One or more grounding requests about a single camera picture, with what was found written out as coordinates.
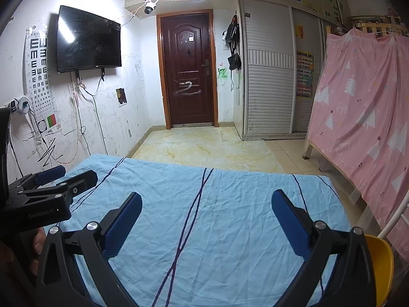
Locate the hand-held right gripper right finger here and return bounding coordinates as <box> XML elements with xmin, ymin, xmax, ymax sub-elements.
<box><xmin>271</xmin><ymin>189</ymin><xmax>378</xmax><ymax>307</ymax></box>

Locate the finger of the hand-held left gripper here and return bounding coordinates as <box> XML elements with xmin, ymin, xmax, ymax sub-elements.
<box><xmin>54</xmin><ymin>170</ymin><xmax>98</xmax><ymax>212</ymax></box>
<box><xmin>8</xmin><ymin>165</ymin><xmax>66</xmax><ymax>195</ymax></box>

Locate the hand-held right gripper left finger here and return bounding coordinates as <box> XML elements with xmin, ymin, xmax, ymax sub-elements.
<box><xmin>35</xmin><ymin>192</ymin><xmax>143</xmax><ymax>307</ymax></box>

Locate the person's left hand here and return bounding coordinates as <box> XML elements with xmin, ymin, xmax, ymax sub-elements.
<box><xmin>0</xmin><ymin>227</ymin><xmax>48</xmax><ymax>307</ymax></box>

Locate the white power strip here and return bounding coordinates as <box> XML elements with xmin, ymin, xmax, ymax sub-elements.
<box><xmin>9</xmin><ymin>95</ymin><xmax>31</xmax><ymax>116</ymax></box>

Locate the blue printed bed sheet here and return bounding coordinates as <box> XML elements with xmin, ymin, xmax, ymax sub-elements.
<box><xmin>43</xmin><ymin>153</ymin><xmax>352</xmax><ymax>307</ymax></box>

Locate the white eye chart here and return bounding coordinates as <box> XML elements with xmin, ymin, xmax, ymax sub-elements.
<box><xmin>25</xmin><ymin>27</ymin><xmax>60</xmax><ymax>131</ymax></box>

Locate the white metal chair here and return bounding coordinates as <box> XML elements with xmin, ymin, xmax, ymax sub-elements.
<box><xmin>379</xmin><ymin>195</ymin><xmax>409</xmax><ymax>250</ymax></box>

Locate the white louvered wardrobe door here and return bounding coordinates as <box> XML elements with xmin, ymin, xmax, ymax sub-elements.
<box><xmin>239</xmin><ymin>0</ymin><xmax>294</xmax><ymax>135</ymax></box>
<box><xmin>292</xmin><ymin>6</ymin><xmax>325</xmax><ymax>133</ymax></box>

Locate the pink tree print curtain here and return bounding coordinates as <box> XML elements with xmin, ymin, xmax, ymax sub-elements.
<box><xmin>308</xmin><ymin>27</ymin><xmax>409</xmax><ymax>250</ymax></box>

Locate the colourful grid poster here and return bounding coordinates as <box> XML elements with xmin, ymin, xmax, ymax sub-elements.
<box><xmin>296</xmin><ymin>49</ymin><xmax>315</xmax><ymax>99</ymax></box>

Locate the dark red door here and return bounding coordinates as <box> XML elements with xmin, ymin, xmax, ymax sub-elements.
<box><xmin>156</xmin><ymin>9</ymin><xmax>219</xmax><ymax>130</ymax></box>

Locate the small black hanging bag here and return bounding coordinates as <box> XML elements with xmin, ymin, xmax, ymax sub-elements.
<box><xmin>228</xmin><ymin>53</ymin><xmax>242</xmax><ymax>71</ymax></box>

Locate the large black hanging bag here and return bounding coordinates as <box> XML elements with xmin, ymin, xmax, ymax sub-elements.
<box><xmin>224</xmin><ymin>14</ymin><xmax>240</xmax><ymax>45</ymax></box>

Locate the wooden bed frame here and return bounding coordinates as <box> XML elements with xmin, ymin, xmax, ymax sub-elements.
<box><xmin>302</xmin><ymin>141</ymin><xmax>368</xmax><ymax>208</ymax></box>

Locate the black wall television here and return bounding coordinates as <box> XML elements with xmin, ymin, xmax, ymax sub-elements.
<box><xmin>57</xmin><ymin>5</ymin><xmax>122</xmax><ymax>73</ymax></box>

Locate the white security camera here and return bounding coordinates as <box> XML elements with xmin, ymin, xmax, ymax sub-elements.
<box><xmin>143</xmin><ymin>0</ymin><xmax>160</xmax><ymax>15</ymax></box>

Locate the wooden bunk rail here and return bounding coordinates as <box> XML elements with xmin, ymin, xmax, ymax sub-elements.
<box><xmin>348</xmin><ymin>13</ymin><xmax>409</xmax><ymax>37</ymax></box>

